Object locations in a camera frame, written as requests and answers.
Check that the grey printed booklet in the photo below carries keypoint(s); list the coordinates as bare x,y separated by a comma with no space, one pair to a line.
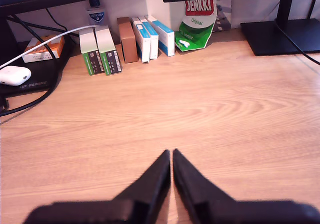
223,16

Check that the white and blue box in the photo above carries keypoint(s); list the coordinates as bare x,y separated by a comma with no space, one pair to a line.
143,46
166,39
153,43

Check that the black Huawei monitor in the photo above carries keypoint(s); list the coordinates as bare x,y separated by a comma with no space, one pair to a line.
270,38

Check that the green white snack bag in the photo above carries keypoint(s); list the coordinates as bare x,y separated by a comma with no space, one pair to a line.
195,33

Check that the orange and white box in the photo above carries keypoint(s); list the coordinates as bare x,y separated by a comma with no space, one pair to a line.
32,57

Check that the green and white box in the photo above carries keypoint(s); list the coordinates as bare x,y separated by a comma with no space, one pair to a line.
111,61
91,58

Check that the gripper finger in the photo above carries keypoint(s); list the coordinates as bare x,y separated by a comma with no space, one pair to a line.
190,184
155,184

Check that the white earbuds case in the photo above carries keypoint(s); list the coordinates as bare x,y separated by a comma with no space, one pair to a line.
13,76

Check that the brown cardboard box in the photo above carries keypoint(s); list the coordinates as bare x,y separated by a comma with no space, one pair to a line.
128,46

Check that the blue-capped sanitiser bottle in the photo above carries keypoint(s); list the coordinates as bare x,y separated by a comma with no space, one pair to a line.
96,17

